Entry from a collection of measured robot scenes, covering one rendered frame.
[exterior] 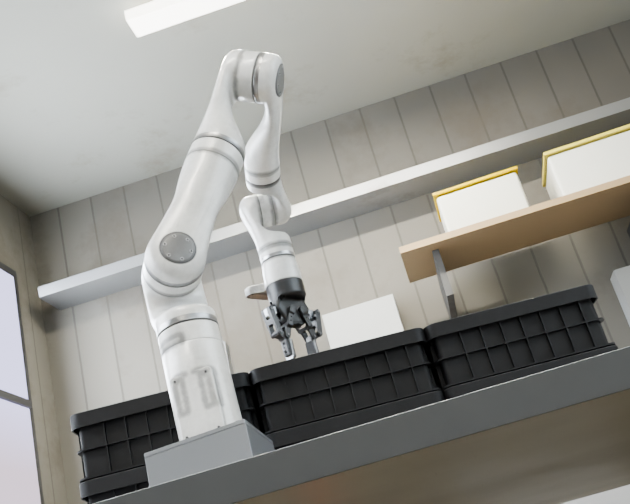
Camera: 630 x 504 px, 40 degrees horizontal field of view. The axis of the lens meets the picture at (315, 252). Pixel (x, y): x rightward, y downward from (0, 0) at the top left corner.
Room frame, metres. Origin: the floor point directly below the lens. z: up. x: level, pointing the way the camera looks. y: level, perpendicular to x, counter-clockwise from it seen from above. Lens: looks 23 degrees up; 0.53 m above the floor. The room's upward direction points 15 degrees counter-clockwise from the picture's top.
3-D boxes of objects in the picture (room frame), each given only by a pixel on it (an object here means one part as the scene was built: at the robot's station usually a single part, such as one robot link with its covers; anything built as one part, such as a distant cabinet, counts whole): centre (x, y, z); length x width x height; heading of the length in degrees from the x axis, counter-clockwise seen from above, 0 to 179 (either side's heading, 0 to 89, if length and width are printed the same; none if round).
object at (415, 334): (1.58, 0.02, 0.92); 0.40 x 0.30 x 0.02; 4
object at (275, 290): (1.59, 0.08, 1.10); 0.08 x 0.08 x 0.09
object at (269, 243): (1.59, 0.08, 1.27); 0.09 x 0.07 x 0.15; 101
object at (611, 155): (3.62, -1.32, 2.03); 0.44 x 0.37 x 0.24; 84
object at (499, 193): (3.67, -0.79, 2.02); 0.40 x 0.33 x 0.22; 84
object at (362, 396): (1.58, 0.02, 0.87); 0.40 x 0.30 x 0.11; 4
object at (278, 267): (1.61, 0.09, 1.17); 0.11 x 0.09 x 0.06; 49
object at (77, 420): (1.56, 0.32, 0.92); 0.40 x 0.30 x 0.02; 4
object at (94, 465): (1.56, 0.32, 0.87); 0.40 x 0.30 x 0.11; 4
